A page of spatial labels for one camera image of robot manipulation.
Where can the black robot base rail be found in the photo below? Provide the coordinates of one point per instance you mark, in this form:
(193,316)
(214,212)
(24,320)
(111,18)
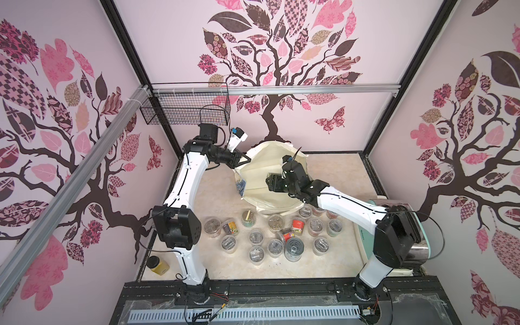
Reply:
(401,300)

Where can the aluminium rail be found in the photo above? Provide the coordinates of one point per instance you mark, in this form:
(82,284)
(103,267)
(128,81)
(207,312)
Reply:
(25,252)
(281,90)

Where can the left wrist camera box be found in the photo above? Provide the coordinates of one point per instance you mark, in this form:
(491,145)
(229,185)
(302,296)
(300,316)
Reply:
(237,136)

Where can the aluminium rail left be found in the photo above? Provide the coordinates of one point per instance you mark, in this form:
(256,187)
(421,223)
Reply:
(25,252)

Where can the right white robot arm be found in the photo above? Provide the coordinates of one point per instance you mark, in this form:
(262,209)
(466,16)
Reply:
(359,212)

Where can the yellow jar near base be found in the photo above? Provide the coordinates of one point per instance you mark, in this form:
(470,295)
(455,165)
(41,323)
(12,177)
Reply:
(157,265)

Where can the black wire wall basket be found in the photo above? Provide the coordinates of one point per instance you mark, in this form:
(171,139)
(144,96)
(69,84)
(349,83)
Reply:
(190,103)

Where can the twelfth clear seed jar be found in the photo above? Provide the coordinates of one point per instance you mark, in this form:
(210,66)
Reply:
(275,248)

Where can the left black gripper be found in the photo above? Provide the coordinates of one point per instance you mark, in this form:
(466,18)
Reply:
(233,159)

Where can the eleventh clear seed jar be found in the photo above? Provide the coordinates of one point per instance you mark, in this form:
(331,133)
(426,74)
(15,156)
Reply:
(305,213)

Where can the white slotted cable duct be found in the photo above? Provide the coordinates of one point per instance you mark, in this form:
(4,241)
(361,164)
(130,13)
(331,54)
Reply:
(250,315)

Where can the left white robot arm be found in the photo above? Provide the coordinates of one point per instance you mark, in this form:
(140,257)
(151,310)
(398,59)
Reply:
(175,222)

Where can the aluminium rail back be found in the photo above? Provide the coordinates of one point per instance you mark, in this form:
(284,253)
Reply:
(281,90)

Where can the clear lid seed jar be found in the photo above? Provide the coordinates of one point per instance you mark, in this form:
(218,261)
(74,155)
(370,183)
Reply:
(276,223)

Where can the mint green chrome toaster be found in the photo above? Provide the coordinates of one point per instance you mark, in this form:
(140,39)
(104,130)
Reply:
(400,242)

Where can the red label jar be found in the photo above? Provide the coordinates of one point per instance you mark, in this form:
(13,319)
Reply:
(297,226)

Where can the yellow label jar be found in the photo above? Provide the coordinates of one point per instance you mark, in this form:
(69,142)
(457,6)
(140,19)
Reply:
(230,227)

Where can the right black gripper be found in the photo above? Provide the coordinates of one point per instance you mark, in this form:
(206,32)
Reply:
(276,183)

